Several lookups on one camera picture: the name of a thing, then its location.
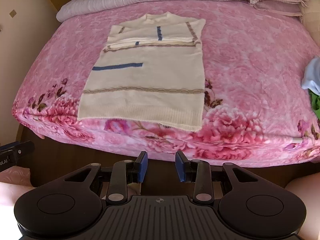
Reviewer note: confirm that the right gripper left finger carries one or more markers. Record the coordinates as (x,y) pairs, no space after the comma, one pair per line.
(129,171)

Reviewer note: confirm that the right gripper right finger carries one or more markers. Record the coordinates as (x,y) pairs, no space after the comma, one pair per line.
(191,170)

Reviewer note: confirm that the cream knit sweater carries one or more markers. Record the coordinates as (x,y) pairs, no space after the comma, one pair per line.
(150,69)

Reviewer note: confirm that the pink rose blanket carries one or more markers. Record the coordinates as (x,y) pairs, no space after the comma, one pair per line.
(256,113)

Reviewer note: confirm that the green knit garment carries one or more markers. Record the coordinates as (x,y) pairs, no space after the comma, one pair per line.
(315,103)

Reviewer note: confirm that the light blue garment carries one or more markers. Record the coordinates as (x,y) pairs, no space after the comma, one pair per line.
(311,79)

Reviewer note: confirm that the pink folded blanket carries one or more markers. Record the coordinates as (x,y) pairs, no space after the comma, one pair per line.
(291,8)

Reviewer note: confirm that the cream padded headboard cushion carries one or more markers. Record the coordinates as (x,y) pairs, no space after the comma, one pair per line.
(310,20)

